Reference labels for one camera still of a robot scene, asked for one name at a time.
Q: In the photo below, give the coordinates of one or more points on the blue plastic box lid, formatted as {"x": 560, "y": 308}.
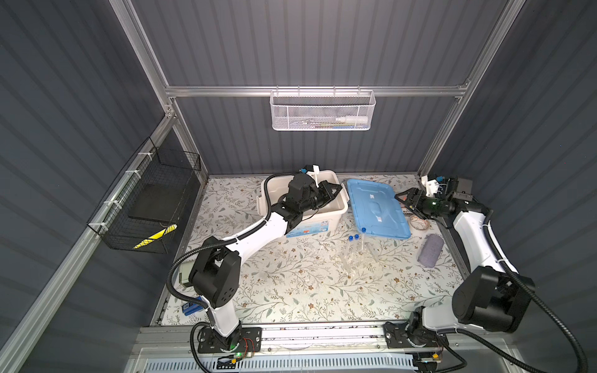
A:
{"x": 376, "y": 210}

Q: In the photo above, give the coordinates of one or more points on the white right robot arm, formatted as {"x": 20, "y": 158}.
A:
{"x": 488, "y": 298}

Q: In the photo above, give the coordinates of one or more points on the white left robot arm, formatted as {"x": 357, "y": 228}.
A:
{"x": 215, "y": 275}

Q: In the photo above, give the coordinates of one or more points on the white wire mesh basket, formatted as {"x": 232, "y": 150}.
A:
{"x": 316, "y": 110}

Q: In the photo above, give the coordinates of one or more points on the blue object at table edge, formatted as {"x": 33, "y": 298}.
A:
{"x": 190, "y": 308}

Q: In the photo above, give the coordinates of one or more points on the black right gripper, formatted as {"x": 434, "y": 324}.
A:
{"x": 413, "y": 193}

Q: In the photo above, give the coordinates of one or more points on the grey oval stone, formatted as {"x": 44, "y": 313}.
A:
{"x": 430, "y": 251}

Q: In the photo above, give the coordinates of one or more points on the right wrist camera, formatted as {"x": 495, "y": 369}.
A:
{"x": 438, "y": 187}

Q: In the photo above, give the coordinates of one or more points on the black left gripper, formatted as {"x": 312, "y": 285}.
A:
{"x": 325, "y": 192}

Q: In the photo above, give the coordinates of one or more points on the clear test tube rack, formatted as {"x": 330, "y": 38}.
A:
{"x": 358, "y": 263}

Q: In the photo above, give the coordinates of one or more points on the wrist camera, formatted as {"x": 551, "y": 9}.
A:
{"x": 438, "y": 187}
{"x": 312, "y": 170}

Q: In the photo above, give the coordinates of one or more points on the white plastic storage box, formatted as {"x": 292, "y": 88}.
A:
{"x": 325, "y": 220}

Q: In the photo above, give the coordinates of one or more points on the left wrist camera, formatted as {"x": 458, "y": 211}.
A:
{"x": 312, "y": 170}

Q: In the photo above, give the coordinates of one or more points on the small green white device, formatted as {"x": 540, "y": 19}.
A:
{"x": 186, "y": 272}

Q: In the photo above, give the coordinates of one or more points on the black wire wall basket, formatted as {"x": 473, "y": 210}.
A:
{"x": 151, "y": 203}

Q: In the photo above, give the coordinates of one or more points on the white bottle in basket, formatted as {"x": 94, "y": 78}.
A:
{"x": 352, "y": 120}

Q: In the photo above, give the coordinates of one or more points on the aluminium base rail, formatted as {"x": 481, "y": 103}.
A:
{"x": 276, "y": 339}

